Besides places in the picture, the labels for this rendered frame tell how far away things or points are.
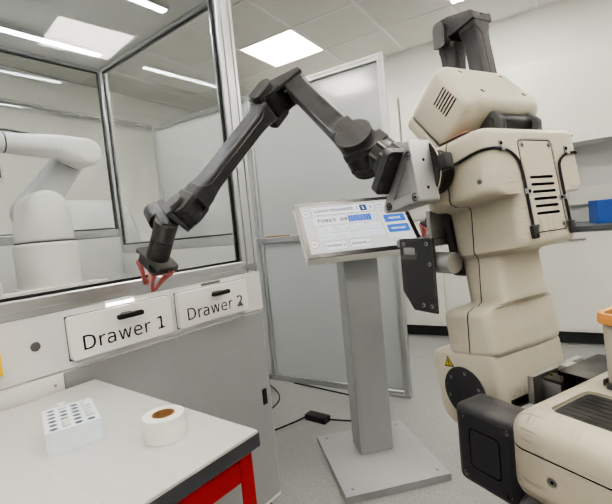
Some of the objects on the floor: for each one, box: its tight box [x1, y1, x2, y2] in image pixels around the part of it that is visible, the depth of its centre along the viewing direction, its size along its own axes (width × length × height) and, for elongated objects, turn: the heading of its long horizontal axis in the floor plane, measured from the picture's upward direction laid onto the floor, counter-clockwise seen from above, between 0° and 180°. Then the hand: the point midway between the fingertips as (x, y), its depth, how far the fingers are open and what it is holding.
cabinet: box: [0, 309, 281, 504], centre depth 150 cm, size 95×103×80 cm
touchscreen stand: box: [317, 258, 452, 504], centre depth 187 cm, size 50×45×102 cm
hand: (150, 285), depth 110 cm, fingers open, 3 cm apart
